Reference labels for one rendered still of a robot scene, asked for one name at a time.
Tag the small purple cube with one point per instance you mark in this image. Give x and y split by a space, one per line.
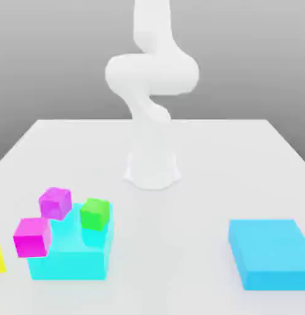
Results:
54 204

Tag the large cyan box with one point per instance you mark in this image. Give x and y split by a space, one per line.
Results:
70 258

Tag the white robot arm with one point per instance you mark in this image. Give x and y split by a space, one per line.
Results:
152 73

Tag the large blue box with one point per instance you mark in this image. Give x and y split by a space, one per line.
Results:
270 253

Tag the small green cube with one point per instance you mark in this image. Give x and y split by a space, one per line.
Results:
95 214

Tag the small magenta cube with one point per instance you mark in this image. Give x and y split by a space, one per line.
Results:
31 237

